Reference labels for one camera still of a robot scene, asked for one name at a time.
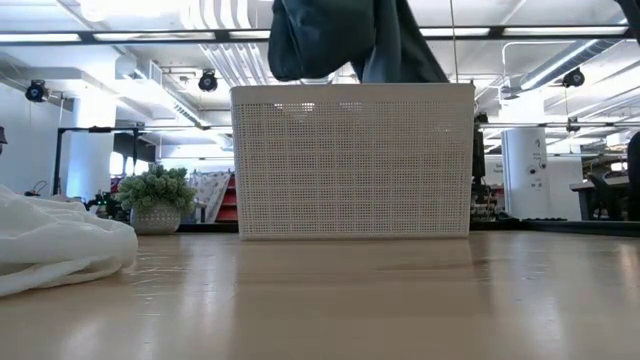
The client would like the teal green sweatshirt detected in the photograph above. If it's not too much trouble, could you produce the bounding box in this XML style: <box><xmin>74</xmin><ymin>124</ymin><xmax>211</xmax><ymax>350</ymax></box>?
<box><xmin>267</xmin><ymin>0</ymin><xmax>450</xmax><ymax>84</ymax></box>

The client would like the white garment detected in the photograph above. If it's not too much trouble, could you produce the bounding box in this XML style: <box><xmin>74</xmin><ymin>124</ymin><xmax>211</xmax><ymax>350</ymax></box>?
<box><xmin>0</xmin><ymin>184</ymin><xmax>139</xmax><ymax>298</ymax></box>

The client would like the white perforated plastic basket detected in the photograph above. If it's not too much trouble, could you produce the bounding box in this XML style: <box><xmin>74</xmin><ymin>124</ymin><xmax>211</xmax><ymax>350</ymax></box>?
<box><xmin>229</xmin><ymin>83</ymin><xmax>476</xmax><ymax>240</ymax></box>

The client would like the red and black toolbox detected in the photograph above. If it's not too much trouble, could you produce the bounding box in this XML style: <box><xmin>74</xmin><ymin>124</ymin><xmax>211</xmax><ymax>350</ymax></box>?
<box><xmin>214</xmin><ymin>172</ymin><xmax>240</xmax><ymax>224</ymax></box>

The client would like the white patterned panel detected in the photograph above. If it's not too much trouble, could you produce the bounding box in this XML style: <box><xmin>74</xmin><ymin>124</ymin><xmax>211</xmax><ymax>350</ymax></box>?
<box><xmin>192</xmin><ymin>170</ymin><xmax>232</xmax><ymax>222</ymax></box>

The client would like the black ceiling spotlight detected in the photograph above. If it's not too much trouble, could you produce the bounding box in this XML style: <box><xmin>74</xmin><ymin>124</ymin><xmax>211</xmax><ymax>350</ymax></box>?
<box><xmin>197</xmin><ymin>69</ymin><xmax>219</xmax><ymax>94</ymax></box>
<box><xmin>561</xmin><ymin>67</ymin><xmax>586</xmax><ymax>89</ymax></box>
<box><xmin>24</xmin><ymin>79</ymin><xmax>50</xmax><ymax>104</ymax></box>

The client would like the black equipment stand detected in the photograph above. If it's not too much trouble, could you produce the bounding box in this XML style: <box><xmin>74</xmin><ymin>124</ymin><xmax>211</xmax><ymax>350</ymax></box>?
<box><xmin>472</xmin><ymin>112</ymin><xmax>502</xmax><ymax>222</ymax></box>

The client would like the green potted succulent plant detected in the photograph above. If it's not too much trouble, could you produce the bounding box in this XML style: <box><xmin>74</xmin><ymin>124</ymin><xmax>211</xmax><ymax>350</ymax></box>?
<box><xmin>115</xmin><ymin>163</ymin><xmax>197</xmax><ymax>236</ymax></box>

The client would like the white round column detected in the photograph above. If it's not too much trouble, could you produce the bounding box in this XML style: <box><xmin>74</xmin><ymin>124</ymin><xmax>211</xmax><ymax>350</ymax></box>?
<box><xmin>501</xmin><ymin>127</ymin><xmax>549</xmax><ymax>220</ymax></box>

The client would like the grey room table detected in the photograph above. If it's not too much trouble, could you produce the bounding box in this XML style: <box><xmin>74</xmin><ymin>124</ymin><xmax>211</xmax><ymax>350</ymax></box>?
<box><xmin>569</xmin><ymin>174</ymin><xmax>631</xmax><ymax>221</ymax></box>

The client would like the black desk frame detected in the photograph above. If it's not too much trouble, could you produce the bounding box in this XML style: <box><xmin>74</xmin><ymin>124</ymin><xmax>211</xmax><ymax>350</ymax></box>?
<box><xmin>52</xmin><ymin>126</ymin><xmax>146</xmax><ymax>197</ymax></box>

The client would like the black table edge rail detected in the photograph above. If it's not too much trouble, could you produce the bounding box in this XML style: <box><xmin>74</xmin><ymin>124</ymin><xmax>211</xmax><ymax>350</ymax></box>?
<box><xmin>177</xmin><ymin>217</ymin><xmax>640</xmax><ymax>237</ymax></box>

